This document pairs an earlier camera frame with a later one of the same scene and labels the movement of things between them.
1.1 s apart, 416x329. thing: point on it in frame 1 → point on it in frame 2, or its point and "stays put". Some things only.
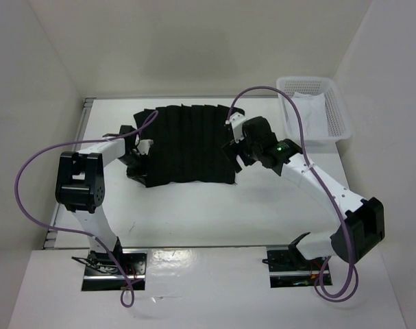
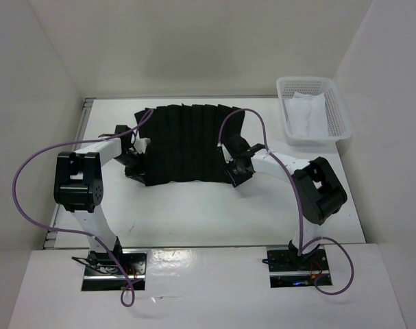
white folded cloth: [312, 111] stays put
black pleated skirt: [188, 144] stays put
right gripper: [234, 149] → [236, 179]
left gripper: [142, 172] stays put
